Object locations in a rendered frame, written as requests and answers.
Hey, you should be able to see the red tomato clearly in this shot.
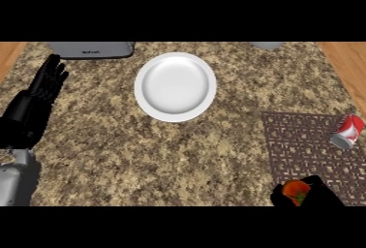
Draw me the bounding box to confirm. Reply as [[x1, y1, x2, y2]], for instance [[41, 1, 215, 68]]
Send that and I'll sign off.
[[283, 179, 312, 207]]

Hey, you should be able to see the brown patterned placemat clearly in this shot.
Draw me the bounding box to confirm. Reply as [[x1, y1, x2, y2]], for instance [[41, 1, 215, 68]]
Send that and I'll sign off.
[[260, 110, 366, 207]]

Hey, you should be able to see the grey appliance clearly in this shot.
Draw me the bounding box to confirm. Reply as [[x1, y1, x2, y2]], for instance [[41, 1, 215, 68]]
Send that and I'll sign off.
[[46, 42, 137, 60]]

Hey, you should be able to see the white oval plate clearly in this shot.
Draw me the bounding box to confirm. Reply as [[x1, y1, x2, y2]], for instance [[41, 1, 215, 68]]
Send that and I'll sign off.
[[134, 51, 219, 123]]

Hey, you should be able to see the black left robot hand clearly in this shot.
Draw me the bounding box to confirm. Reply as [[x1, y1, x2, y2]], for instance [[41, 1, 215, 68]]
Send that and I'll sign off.
[[0, 53, 70, 150]]

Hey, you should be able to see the red and white can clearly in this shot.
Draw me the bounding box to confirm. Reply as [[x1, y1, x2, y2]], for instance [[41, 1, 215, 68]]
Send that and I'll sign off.
[[330, 113, 366, 150]]

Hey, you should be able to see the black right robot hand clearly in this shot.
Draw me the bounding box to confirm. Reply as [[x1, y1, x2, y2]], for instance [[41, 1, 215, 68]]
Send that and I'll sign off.
[[269, 174, 346, 207]]

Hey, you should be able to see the pale grey round object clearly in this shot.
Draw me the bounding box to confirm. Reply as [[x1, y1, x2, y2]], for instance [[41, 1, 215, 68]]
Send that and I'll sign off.
[[252, 42, 287, 50]]

